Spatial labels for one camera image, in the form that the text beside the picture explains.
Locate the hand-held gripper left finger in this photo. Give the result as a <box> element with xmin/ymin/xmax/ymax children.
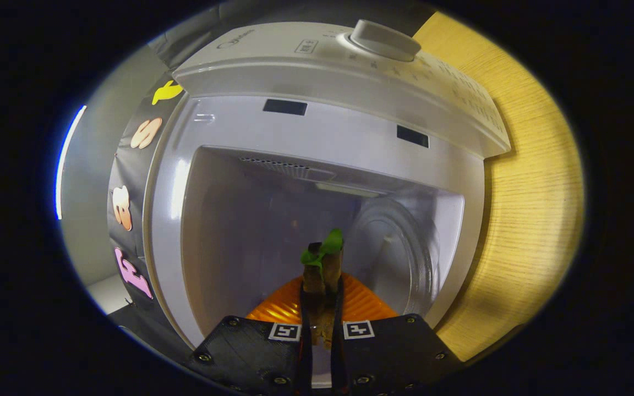
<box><xmin>188</xmin><ymin>275</ymin><xmax>313</xmax><ymax>396</ymax></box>

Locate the white microwave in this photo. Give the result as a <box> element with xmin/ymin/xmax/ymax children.
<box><xmin>142</xmin><ymin>19</ymin><xmax>512</xmax><ymax>353</ymax></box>

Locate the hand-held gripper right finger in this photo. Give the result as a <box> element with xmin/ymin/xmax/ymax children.
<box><xmin>331</xmin><ymin>273</ymin><xmax>463</xmax><ymax>396</ymax></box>

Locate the brown sandwich with green lettuce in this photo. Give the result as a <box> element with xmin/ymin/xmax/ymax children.
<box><xmin>300</xmin><ymin>228</ymin><xmax>345</xmax><ymax>350</ymax></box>

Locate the glass microwave turntable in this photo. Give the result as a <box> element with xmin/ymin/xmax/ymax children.
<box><xmin>345</xmin><ymin>197</ymin><xmax>441</xmax><ymax>317</ymax></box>

